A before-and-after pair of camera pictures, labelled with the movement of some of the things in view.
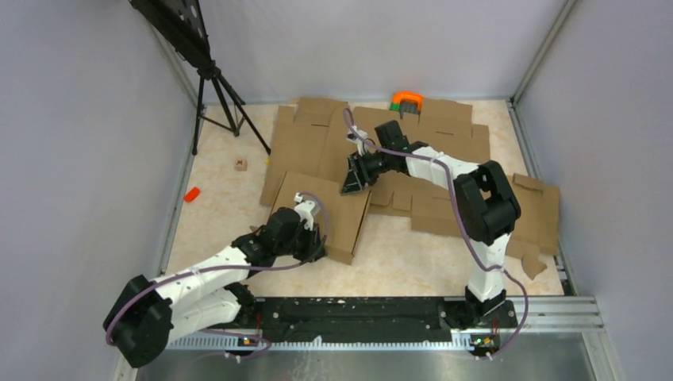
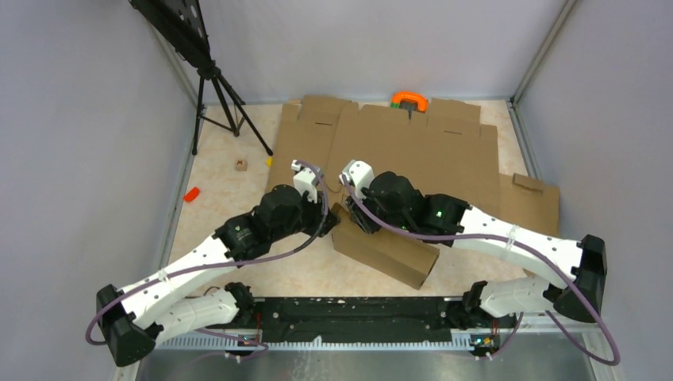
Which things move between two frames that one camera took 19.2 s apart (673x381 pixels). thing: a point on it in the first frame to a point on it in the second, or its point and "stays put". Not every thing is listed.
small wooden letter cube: x=241 y=164 stays put
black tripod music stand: x=180 y=24 stays put
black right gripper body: x=378 y=163 to x=395 y=221
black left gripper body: x=286 y=247 to x=307 y=220
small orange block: x=192 y=194 stays put
